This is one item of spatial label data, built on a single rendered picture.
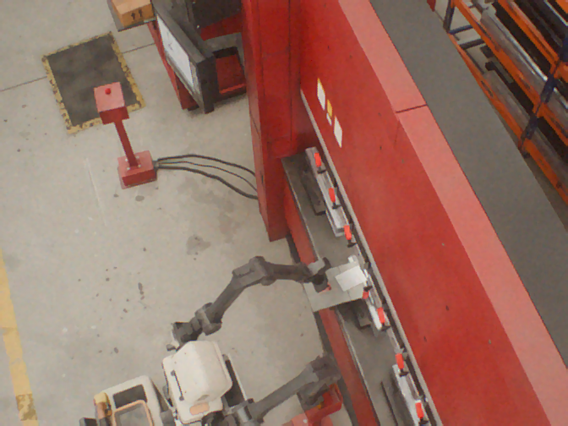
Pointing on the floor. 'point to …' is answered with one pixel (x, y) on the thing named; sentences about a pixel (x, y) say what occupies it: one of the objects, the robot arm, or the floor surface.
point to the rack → (516, 77)
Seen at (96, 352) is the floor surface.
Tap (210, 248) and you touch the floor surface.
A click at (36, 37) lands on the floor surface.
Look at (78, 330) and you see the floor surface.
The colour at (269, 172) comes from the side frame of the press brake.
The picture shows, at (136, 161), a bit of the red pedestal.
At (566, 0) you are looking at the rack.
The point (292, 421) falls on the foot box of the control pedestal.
